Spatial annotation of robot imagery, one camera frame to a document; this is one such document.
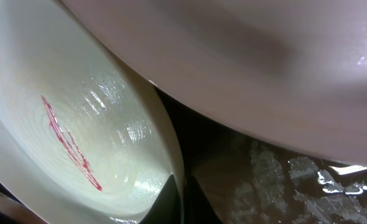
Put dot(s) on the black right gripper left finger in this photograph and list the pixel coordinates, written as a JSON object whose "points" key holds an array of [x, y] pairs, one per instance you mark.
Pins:
{"points": [[166, 208]]}

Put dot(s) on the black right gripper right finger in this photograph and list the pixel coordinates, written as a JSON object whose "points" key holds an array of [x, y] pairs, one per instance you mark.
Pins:
{"points": [[197, 209]]}

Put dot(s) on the white plate with red smear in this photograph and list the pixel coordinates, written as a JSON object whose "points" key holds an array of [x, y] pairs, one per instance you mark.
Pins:
{"points": [[83, 138]]}

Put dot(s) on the dark brown serving tray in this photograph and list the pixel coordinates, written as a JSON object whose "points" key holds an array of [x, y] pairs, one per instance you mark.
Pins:
{"points": [[249, 181]]}

